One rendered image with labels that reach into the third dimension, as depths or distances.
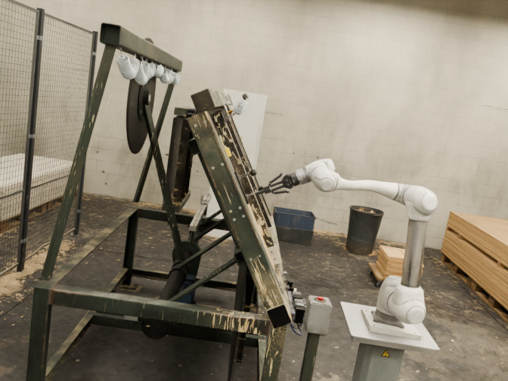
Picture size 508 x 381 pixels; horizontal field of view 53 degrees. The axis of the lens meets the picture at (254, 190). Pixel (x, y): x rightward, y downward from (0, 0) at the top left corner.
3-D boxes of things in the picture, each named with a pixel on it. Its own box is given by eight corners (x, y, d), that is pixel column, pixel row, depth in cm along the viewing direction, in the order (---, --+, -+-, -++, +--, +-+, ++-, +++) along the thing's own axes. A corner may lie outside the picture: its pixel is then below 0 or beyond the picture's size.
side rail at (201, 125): (265, 310, 273) (284, 303, 273) (186, 118, 256) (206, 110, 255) (265, 305, 279) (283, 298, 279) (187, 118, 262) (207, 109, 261)
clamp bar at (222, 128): (271, 267, 337) (305, 254, 336) (203, 97, 319) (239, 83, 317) (271, 261, 347) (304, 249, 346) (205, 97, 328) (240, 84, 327)
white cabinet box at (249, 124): (243, 241, 714) (266, 95, 680) (202, 235, 715) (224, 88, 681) (246, 230, 775) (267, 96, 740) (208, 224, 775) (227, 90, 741)
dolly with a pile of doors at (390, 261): (418, 295, 603) (425, 262, 596) (374, 288, 604) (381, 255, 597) (405, 277, 663) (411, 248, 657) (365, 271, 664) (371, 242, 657)
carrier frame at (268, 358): (264, 453, 288) (289, 317, 274) (22, 419, 285) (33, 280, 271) (260, 302, 504) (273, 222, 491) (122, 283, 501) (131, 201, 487)
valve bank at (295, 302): (305, 344, 303) (312, 306, 299) (282, 340, 303) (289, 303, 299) (298, 310, 353) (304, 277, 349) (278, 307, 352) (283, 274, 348)
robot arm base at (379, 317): (398, 316, 318) (401, 308, 318) (404, 329, 296) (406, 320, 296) (370, 309, 320) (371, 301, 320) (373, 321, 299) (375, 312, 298)
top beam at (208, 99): (197, 114, 255) (215, 106, 255) (190, 95, 254) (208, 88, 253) (223, 109, 473) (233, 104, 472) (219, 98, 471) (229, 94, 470)
